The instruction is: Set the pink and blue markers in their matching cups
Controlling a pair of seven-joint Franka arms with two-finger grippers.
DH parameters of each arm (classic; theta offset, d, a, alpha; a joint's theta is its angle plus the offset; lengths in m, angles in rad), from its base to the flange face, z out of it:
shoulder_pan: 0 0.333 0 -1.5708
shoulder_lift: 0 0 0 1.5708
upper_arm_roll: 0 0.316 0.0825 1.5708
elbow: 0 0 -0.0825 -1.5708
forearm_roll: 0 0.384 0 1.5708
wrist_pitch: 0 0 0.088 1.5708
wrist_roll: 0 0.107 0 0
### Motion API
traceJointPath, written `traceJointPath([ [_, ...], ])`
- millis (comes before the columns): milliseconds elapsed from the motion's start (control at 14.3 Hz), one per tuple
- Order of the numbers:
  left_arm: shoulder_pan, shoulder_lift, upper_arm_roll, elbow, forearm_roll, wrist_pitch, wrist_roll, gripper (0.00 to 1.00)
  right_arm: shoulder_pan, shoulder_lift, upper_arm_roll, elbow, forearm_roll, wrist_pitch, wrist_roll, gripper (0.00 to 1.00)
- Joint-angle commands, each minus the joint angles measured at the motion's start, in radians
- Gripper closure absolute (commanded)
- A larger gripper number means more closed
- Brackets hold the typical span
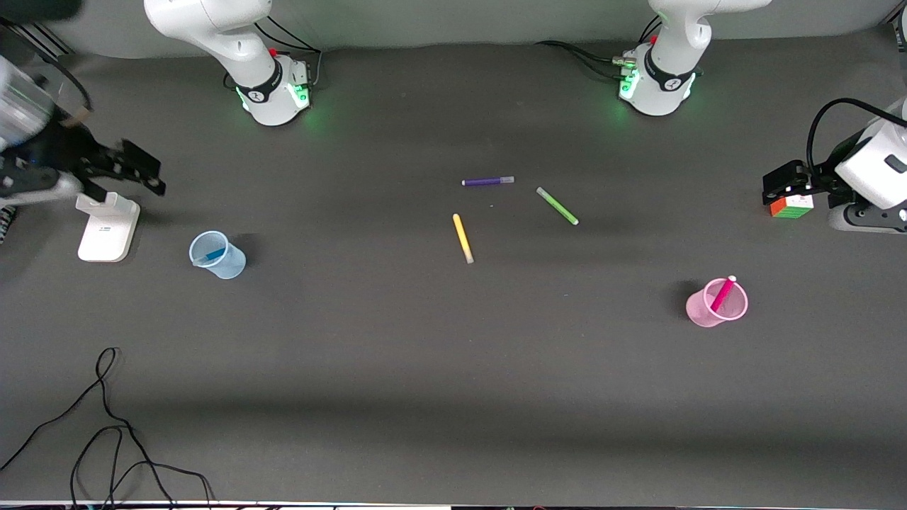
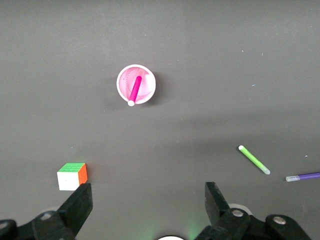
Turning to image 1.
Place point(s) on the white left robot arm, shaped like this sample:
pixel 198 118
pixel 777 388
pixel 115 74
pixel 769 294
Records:
pixel 666 92

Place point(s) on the colourful puzzle cube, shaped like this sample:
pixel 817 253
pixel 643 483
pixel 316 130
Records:
pixel 792 207

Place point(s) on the blue marker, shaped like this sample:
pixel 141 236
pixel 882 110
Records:
pixel 212 255

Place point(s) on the blue plastic cup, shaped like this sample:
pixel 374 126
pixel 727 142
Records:
pixel 227 265

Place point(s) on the pink marker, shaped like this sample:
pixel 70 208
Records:
pixel 723 294

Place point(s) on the yellow marker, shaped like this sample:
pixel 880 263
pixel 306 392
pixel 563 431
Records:
pixel 462 237

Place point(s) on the purple marker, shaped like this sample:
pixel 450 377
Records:
pixel 485 182

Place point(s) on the pink plastic cup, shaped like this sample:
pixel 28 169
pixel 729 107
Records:
pixel 701 312

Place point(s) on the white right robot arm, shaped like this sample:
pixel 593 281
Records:
pixel 234 42

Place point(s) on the green marker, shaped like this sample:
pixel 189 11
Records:
pixel 556 205

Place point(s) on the metal frame rail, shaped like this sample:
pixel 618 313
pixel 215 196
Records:
pixel 42 39

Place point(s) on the grey textured object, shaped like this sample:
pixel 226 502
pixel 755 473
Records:
pixel 6 223

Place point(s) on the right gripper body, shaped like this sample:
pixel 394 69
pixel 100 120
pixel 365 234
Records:
pixel 58 153

